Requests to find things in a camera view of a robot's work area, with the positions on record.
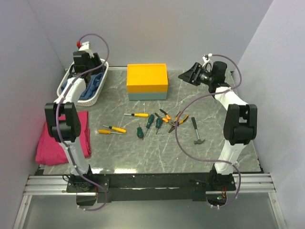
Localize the orange black pliers small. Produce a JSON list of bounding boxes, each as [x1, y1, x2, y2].
[[155, 109, 172, 123]]

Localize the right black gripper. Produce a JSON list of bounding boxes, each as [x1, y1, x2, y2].
[[177, 62, 214, 87]]

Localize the pink folded cloth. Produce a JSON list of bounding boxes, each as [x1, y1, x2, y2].
[[35, 111, 92, 166]]

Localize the yellow screwdriver upper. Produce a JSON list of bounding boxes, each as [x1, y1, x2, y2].
[[124, 113, 149, 117]]

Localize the aluminium rail frame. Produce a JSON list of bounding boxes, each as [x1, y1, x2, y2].
[[13, 174, 287, 229]]

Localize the small black hammer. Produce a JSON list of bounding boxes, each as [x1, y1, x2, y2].
[[191, 117, 205, 145]]

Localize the yellow screwdriver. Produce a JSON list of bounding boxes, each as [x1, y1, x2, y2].
[[98, 129, 123, 135], [103, 125, 127, 134], [124, 113, 149, 117]]

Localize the yellow screwdriver lower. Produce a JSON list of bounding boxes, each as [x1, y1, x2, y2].
[[98, 129, 123, 135]]

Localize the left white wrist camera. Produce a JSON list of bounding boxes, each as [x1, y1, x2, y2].
[[78, 41, 93, 58]]

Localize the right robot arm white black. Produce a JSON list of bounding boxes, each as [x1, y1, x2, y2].
[[178, 61, 257, 190]]

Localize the white plastic basket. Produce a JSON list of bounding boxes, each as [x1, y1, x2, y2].
[[56, 62, 109, 107]]

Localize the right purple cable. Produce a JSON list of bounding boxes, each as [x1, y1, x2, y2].
[[174, 53, 243, 208]]

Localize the green screwdriver short left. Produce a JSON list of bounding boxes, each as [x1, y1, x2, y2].
[[137, 124, 144, 139]]

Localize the yellow screwdriver middle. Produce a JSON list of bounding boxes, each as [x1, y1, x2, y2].
[[103, 125, 127, 134]]

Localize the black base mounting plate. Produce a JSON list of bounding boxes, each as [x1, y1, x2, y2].
[[66, 171, 237, 203]]

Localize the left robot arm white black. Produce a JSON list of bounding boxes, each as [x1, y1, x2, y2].
[[44, 49, 104, 192]]

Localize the orange black long-nose pliers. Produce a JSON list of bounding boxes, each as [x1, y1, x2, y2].
[[168, 111, 189, 133]]

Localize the blue cloth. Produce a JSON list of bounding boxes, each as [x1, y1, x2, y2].
[[60, 71, 105, 101]]

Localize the green screwdriver long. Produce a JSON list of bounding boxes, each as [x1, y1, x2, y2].
[[143, 114, 154, 138]]

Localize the orange grey drawer box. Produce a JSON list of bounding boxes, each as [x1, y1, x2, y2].
[[126, 63, 169, 101]]

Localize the green screwdriver right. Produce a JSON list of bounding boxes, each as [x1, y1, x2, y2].
[[155, 117, 163, 134]]

